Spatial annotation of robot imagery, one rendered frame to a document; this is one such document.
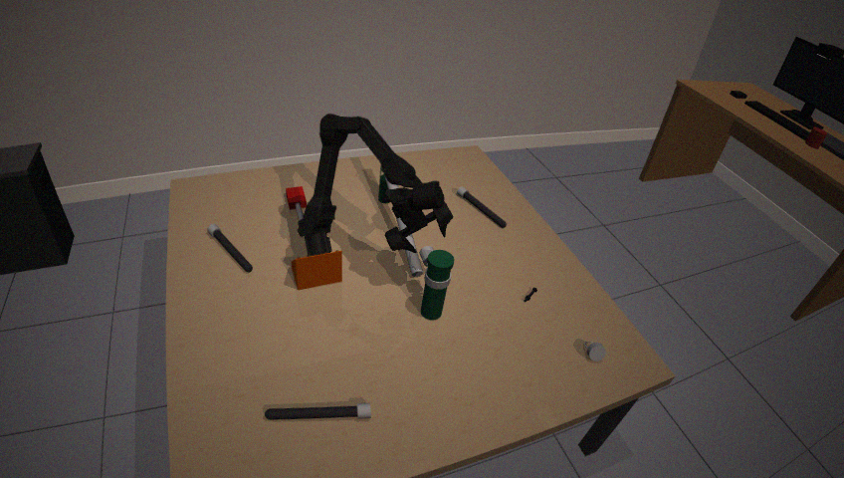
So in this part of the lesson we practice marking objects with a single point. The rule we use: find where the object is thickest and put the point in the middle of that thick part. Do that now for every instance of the black rod with grey end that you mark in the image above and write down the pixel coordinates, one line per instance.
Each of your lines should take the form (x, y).
(464, 193)
(361, 410)
(215, 231)

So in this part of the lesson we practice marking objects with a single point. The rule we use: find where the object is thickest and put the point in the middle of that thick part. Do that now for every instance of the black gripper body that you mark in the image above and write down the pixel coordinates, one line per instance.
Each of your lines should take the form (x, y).
(414, 222)

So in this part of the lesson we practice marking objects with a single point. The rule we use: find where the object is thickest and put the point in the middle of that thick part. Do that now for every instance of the dark green post with cap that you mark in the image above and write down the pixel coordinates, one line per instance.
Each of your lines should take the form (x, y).
(440, 263)

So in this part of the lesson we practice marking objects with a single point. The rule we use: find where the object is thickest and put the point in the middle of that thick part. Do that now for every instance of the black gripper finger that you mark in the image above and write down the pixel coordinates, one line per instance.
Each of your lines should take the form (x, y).
(443, 227)
(408, 246)

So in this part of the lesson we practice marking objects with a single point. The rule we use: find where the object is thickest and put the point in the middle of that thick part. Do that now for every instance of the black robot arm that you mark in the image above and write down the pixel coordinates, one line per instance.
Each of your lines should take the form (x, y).
(320, 212)

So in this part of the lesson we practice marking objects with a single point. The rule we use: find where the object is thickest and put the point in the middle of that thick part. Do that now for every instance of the grey metal pipe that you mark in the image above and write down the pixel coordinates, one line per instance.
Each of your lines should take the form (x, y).
(413, 258)

